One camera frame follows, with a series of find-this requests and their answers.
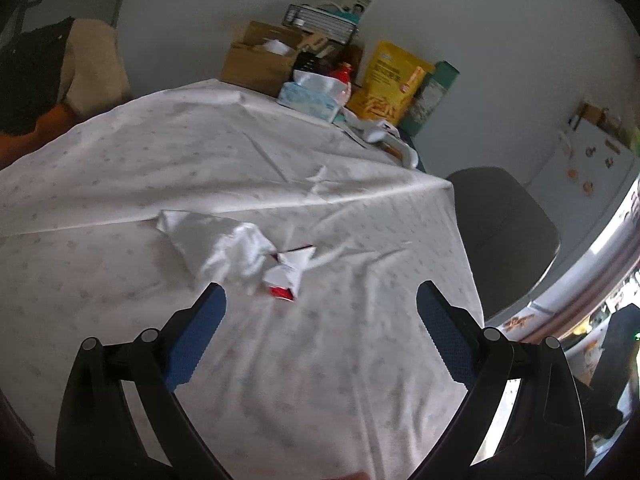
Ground white fridge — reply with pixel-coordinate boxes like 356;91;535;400
525;125;640;201

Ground large brown cardboard box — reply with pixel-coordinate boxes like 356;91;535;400
220;21;308;98

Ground beige cloth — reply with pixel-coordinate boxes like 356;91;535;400
60;19;133;113

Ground black wire rack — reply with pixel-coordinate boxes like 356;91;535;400
282;4;361;46

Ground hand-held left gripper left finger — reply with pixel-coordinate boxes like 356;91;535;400
54;282;228;480

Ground white paper bag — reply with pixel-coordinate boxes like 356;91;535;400
157;210;278;296

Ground light blue tissue box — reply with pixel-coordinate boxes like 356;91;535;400
276;70;353;123

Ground red and white wrapper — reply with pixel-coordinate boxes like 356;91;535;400
262;245;318;302

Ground white plastic bag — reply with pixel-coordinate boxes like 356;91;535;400
342;110;418;168

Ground green carton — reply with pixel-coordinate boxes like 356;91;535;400
400;61;461;137

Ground grey chair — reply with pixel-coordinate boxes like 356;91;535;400
444;166;561;321

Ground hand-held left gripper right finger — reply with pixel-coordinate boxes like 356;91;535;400
407;280;587;480

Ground orange cushion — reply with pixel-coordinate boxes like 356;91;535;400
0;102;83;171

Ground white printed tablecloth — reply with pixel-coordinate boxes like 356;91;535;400
0;78;486;480

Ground yellow snack bag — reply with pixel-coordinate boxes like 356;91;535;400
346;41;436;127

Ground dark garment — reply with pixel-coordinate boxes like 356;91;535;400
0;17;76;136

